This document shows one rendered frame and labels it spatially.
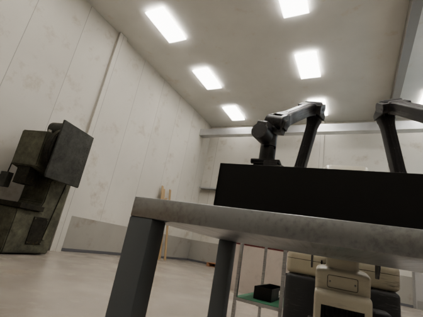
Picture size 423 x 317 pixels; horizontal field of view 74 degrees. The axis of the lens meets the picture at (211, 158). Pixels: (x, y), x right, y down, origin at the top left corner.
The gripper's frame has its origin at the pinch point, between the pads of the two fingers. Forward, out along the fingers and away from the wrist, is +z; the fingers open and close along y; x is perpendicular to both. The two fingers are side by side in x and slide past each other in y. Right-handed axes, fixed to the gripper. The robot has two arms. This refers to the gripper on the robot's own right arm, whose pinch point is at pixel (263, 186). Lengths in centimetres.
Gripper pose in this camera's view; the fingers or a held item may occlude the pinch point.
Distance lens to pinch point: 100.4
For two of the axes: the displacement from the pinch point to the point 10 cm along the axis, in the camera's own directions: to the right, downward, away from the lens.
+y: 9.2, 0.5, -3.9
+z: -1.7, 9.4, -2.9
